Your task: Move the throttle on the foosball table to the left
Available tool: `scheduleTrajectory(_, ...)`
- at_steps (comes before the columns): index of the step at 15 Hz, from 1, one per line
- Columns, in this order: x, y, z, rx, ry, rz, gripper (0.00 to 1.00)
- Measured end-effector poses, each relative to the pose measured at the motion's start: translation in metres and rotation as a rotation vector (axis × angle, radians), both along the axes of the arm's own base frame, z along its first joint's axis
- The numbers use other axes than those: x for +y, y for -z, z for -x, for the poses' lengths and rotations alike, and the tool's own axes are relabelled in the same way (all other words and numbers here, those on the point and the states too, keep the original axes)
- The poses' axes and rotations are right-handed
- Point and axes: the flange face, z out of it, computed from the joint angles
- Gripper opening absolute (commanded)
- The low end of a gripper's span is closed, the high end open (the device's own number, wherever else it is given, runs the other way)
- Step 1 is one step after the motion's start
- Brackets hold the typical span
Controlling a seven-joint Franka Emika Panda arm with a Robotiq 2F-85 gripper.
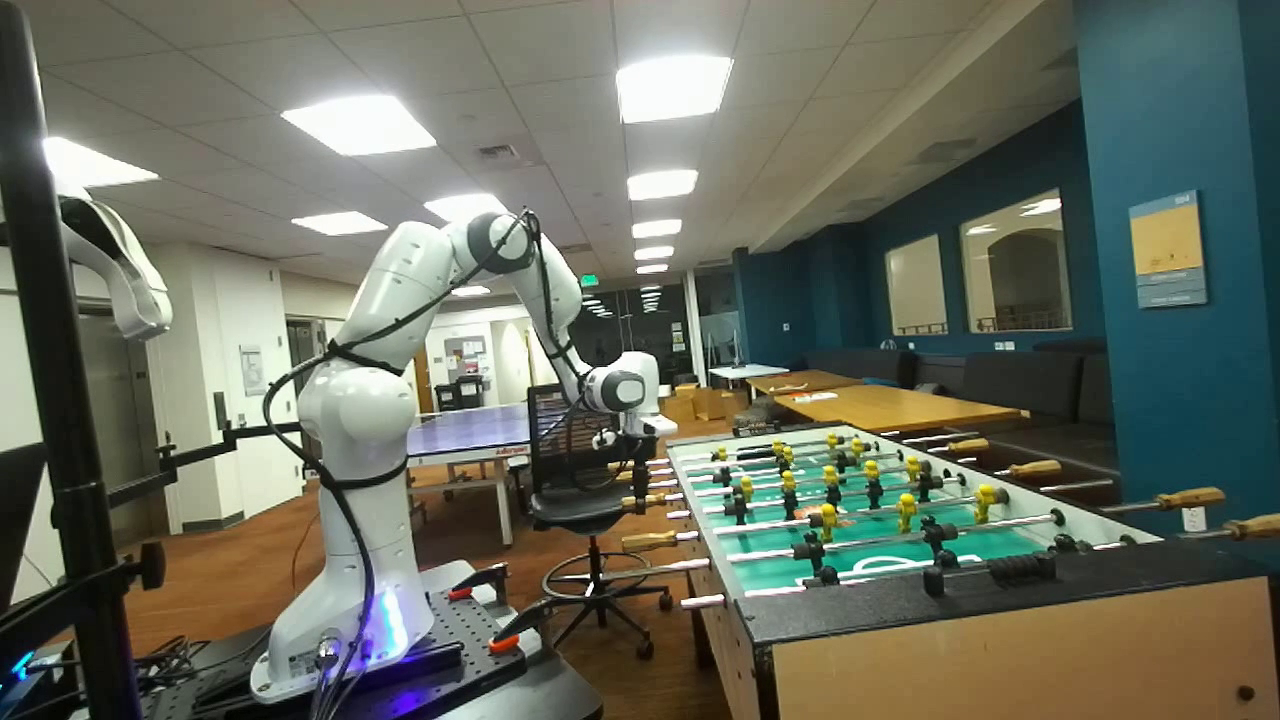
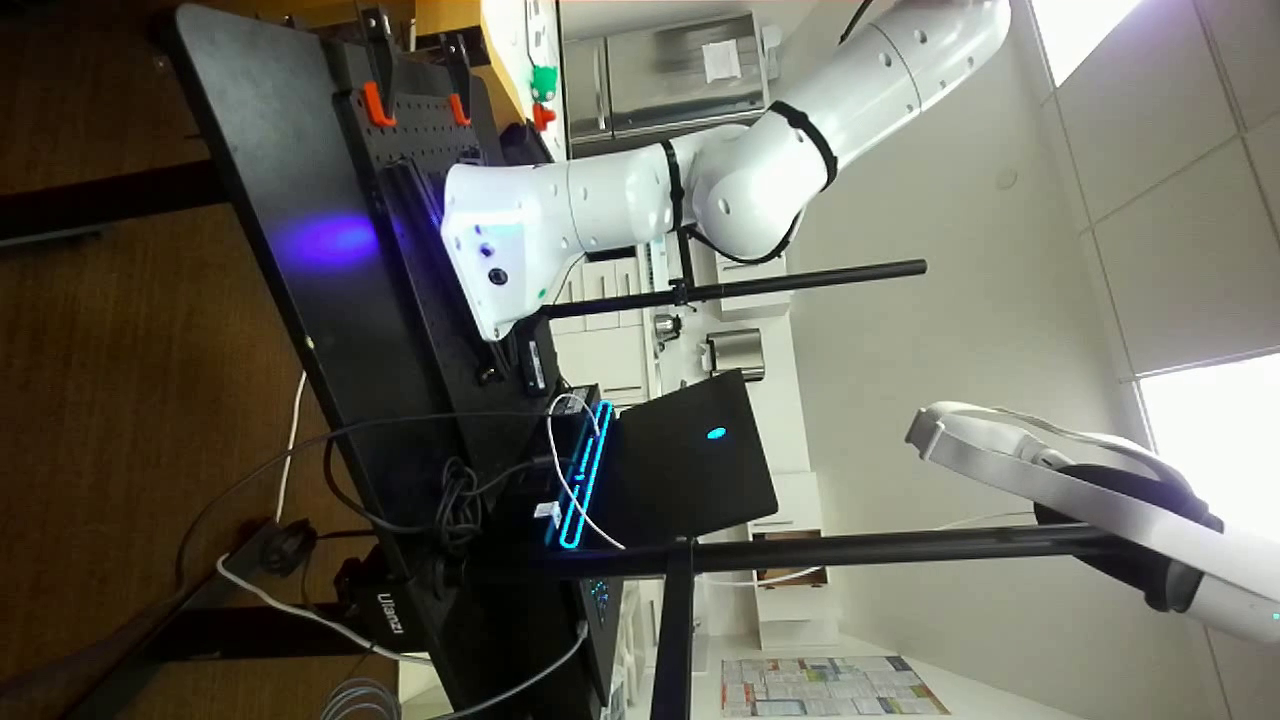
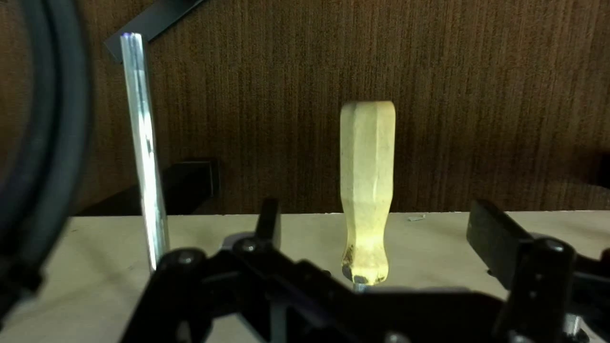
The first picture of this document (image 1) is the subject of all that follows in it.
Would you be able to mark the foosball table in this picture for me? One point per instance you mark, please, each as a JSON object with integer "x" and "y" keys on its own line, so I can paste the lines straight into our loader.
{"x": 1002, "y": 652}

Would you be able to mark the foosball rod five yellow players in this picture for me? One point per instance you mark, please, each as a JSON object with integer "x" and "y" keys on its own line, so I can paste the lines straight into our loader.
{"x": 664, "y": 497}

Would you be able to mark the blue ping pong table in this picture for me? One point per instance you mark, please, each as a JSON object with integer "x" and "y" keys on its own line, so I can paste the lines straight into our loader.
{"x": 454, "y": 433}

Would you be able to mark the large wooden table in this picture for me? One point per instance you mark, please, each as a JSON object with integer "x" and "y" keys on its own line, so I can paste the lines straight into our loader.
{"x": 893, "y": 407}

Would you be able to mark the white standing banner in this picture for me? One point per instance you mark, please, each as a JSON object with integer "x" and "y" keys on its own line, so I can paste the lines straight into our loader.
{"x": 697, "y": 335}

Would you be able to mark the yellow blue wall poster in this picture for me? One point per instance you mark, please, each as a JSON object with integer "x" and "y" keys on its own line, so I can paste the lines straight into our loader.
{"x": 1169, "y": 249}

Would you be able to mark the small wall window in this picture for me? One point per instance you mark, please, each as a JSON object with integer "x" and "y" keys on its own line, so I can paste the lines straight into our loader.
{"x": 919, "y": 284}

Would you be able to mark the white curved object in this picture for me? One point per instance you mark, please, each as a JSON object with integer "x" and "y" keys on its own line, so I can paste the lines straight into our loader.
{"x": 127, "y": 282}

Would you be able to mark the white table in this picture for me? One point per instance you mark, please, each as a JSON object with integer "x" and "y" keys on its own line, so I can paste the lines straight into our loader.
{"x": 744, "y": 372}

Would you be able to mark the white paper wall sign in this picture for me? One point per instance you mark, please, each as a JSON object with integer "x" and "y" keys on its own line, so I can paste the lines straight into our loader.
{"x": 252, "y": 372}

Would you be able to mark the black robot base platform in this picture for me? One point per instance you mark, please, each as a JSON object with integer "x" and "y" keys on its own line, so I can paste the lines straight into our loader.
{"x": 534, "y": 686}

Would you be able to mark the large wall window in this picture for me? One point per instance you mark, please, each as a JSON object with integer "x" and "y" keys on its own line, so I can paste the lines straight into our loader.
{"x": 1016, "y": 267}

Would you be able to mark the foosball rod three yellow players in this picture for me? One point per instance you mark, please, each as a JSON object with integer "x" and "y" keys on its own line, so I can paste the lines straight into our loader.
{"x": 661, "y": 542}

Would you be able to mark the green exit sign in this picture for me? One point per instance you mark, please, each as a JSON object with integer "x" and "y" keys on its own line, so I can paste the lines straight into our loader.
{"x": 588, "y": 282}

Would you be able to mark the brown door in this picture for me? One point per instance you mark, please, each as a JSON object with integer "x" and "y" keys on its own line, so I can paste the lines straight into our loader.
{"x": 421, "y": 384}

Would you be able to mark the black tripod pole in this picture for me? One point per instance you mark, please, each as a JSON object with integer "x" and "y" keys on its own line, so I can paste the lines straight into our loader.
{"x": 55, "y": 335}

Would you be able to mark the small wooden table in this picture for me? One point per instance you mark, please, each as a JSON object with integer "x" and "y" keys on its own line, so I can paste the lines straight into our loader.
{"x": 800, "y": 383}

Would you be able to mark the black office chair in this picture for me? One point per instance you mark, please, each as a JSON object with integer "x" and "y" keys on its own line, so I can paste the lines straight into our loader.
{"x": 580, "y": 510}

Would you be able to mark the white wall outlet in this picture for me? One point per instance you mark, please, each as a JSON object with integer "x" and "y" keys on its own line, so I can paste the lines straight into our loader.
{"x": 1194, "y": 521}

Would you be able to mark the ceiling light panel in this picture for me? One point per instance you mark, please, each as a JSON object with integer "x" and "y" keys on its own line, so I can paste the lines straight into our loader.
{"x": 655, "y": 254}
{"x": 672, "y": 85}
{"x": 661, "y": 185}
{"x": 339, "y": 220}
{"x": 93, "y": 161}
{"x": 655, "y": 270}
{"x": 361, "y": 122}
{"x": 462, "y": 200}
{"x": 656, "y": 229}

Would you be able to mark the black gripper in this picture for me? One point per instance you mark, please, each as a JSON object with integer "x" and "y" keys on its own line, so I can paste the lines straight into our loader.
{"x": 642, "y": 448}

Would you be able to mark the black booth seat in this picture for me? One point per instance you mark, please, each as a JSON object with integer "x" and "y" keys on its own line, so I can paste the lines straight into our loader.
{"x": 1024, "y": 384}

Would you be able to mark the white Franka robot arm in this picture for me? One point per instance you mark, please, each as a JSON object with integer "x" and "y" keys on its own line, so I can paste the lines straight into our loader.
{"x": 352, "y": 424}

